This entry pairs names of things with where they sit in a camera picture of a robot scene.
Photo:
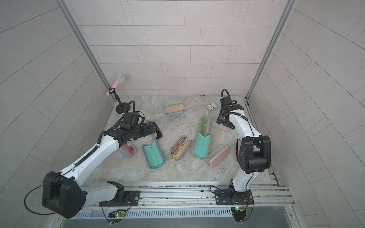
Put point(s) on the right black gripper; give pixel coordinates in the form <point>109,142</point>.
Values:
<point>220,118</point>

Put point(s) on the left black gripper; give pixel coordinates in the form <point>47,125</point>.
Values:
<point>147,131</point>

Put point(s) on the tan blue glasses case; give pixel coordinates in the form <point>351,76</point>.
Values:
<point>174,109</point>

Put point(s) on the purple fabric glasses case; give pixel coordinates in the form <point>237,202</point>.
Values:
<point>152,136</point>

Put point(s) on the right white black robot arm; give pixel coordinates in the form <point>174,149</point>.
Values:
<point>253,150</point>

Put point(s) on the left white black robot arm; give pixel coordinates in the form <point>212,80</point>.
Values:
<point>65,193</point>

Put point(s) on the blue case pink glasses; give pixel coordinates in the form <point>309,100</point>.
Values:
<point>127,149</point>

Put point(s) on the teal open glasses case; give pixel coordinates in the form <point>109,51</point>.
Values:
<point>154,155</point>

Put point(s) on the black tan open case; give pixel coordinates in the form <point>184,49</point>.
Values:
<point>238,146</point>

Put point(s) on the teal folding glasses case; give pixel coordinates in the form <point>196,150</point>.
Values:
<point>201,146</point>

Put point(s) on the pink grey open case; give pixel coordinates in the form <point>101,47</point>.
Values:
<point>217,155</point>

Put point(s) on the beige open glasses case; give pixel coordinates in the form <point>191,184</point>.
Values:
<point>182,150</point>

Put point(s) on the small pink card box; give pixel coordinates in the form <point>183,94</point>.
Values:
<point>210,107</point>

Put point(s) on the black microphone stand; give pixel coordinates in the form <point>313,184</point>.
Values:
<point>121,107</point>

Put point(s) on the pink toy microphone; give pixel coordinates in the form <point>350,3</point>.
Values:
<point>120,79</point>

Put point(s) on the left circuit board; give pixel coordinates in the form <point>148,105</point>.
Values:
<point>119,214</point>

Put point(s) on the circuit board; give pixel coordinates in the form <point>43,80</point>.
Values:
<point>239,214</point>
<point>119,214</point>

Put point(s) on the right circuit board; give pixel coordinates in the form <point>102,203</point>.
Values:
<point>239,214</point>

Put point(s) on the orange frame glasses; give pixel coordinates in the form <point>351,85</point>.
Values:
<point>175,150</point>

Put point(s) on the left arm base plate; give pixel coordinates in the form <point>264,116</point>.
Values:
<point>122,199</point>

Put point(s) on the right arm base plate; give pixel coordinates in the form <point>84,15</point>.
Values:
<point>231,197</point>

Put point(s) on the aluminium rail frame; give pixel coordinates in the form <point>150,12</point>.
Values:
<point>192,204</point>

